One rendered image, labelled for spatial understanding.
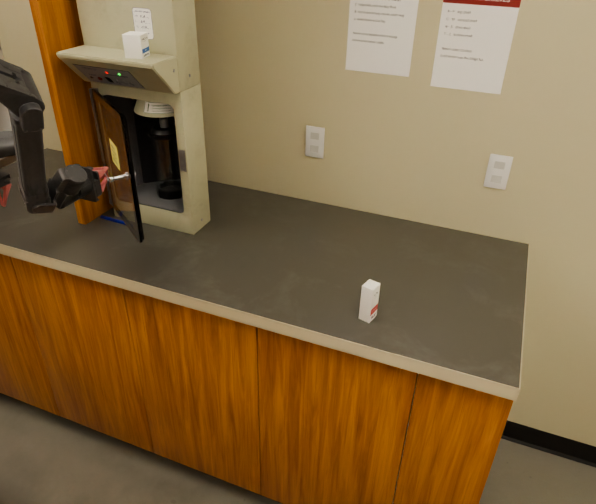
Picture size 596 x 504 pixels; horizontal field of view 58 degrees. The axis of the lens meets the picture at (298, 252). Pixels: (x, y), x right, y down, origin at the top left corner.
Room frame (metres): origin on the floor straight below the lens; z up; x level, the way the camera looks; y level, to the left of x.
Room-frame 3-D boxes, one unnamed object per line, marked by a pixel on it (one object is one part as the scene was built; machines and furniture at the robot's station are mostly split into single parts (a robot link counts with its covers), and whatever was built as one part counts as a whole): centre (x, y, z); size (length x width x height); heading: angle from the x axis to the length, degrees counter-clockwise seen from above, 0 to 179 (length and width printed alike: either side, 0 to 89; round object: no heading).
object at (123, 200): (1.50, 0.56, 1.19); 0.30 x 0.01 x 0.40; 33
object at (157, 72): (1.53, 0.52, 1.46); 0.32 x 0.11 x 0.10; 69
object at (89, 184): (1.33, 0.61, 1.20); 0.07 x 0.07 x 0.10; 69
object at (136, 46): (1.50, 0.45, 1.54); 0.05 x 0.05 x 0.06; 82
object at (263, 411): (1.58, 0.31, 0.45); 2.05 x 0.67 x 0.90; 69
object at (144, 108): (1.67, 0.44, 1.34); 0.18 x 0.18 x 0.05
